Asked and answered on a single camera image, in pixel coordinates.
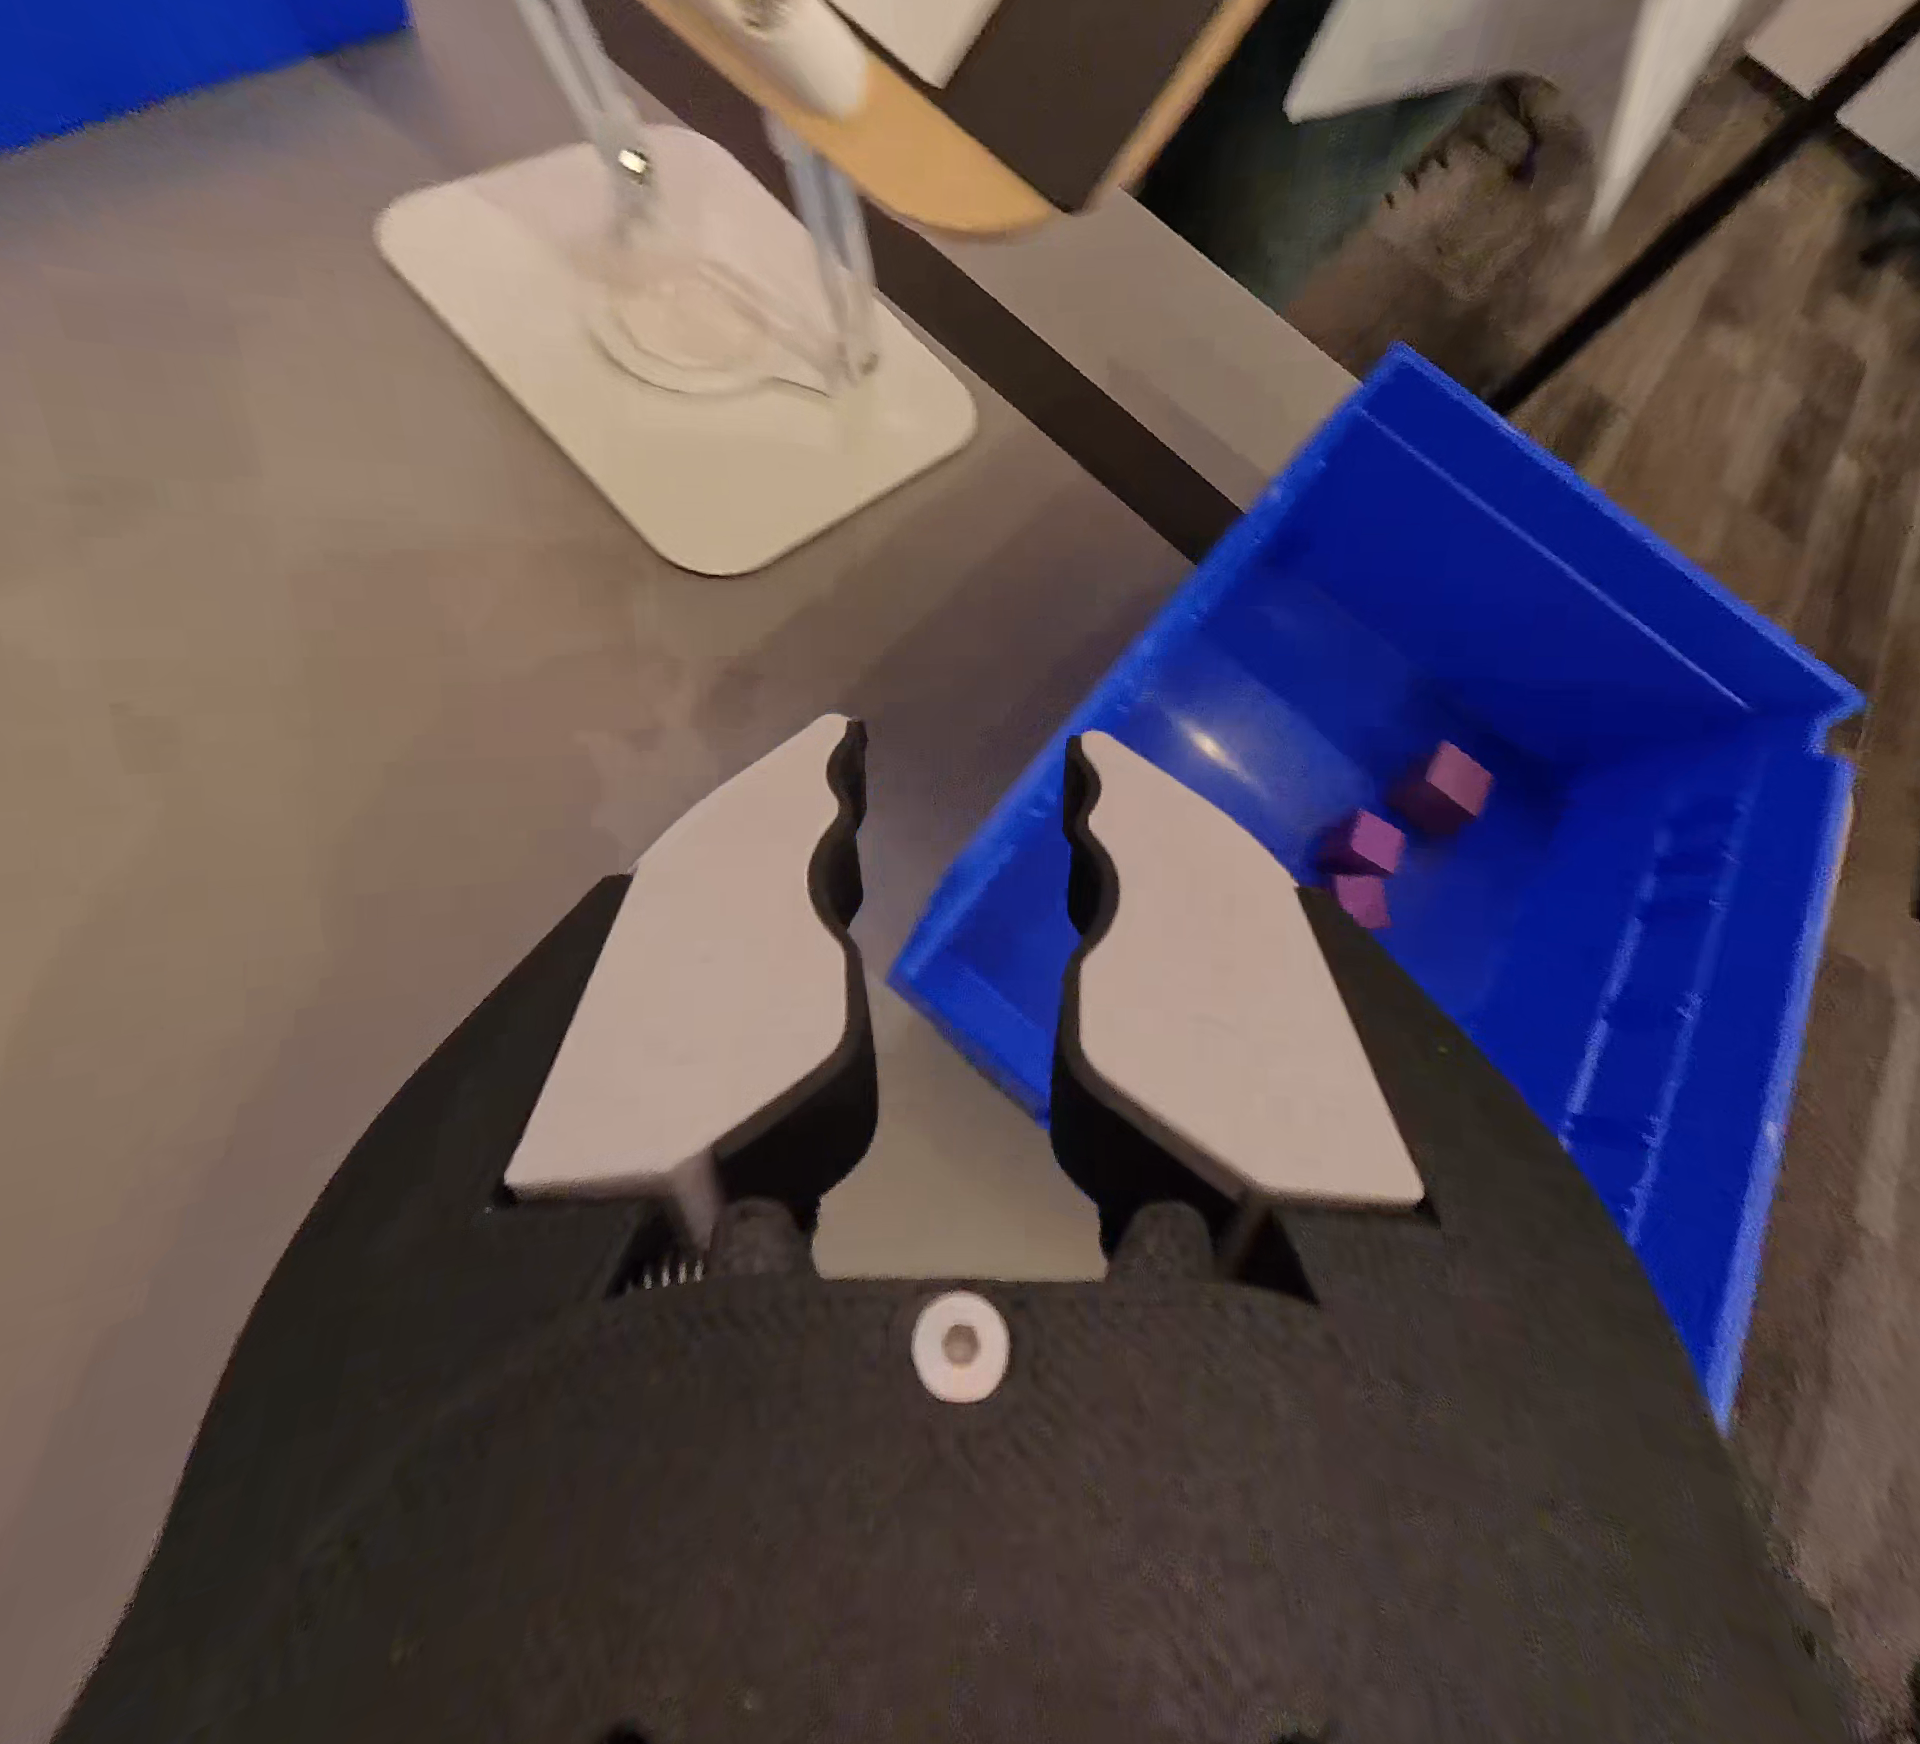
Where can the purple wooden cube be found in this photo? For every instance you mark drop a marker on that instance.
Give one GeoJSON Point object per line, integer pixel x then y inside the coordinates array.
{"type": "Point", "coordinates": [1362, 899]}
{"type": "Point", "coordinates": [1365, 841]}
{"type": "Point", "coordinates": [1449, 788]}

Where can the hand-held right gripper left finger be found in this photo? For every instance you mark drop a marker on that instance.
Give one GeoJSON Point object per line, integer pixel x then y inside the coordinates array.
{"type": "Point", "coordinates": [705, 1010]}

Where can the wooden document stand white base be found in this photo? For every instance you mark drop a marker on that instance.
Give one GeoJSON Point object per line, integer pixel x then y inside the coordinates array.
{"type": "Point", "coordinates": [750, 469]}

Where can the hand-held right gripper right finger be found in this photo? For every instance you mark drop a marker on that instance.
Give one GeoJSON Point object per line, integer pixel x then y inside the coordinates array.
{"type": "Point", "coordinates": [1230, 1023]}

